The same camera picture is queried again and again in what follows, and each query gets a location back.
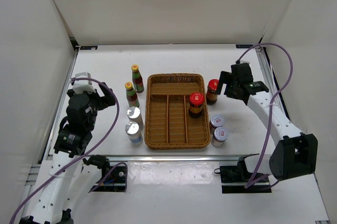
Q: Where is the red-lid sauce jar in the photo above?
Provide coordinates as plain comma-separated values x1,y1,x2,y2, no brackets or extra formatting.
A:
189,92,205,118
206,79,219,105

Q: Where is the green sauce bottle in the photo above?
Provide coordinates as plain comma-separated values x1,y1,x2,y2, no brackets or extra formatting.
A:
125,82,140,108
131,64,144,93

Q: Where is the silver-capped seasoning shaker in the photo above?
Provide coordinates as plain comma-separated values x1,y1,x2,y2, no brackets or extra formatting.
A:
125,122,143,145
127,106,144,131

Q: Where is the white-lid sauce jar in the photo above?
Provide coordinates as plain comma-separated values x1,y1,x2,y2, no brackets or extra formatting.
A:
209,115,224,134
211,127,229,147

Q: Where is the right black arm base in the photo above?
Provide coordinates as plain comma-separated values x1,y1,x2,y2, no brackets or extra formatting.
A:
213,155,272,194

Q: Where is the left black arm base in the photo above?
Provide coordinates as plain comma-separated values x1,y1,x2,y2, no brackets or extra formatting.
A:
89,162,128,192

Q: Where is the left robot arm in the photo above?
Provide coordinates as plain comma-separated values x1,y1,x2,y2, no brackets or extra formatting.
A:
20,77,118,223

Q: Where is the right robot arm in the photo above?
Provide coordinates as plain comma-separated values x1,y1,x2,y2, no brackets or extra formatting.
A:
216,63,318,184

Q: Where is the brown wicker divided basket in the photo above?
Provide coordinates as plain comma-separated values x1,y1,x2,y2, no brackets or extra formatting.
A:
144,73,211,150

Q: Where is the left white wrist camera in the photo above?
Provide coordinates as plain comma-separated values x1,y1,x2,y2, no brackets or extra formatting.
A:
72,72,96,94

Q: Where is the right aluminium rail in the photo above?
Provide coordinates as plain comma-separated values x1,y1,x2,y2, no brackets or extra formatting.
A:
256,46,302,161

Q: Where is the aluminium rail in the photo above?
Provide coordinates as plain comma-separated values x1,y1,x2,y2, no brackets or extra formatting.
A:
38,37,78,164
256,46,302,161
28,155,269,162

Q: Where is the left aluminium rail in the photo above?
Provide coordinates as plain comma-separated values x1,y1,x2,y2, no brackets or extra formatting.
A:
38,37,78,164

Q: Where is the front aluminium rail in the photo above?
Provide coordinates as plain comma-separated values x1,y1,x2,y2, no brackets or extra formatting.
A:
28,155,269,162

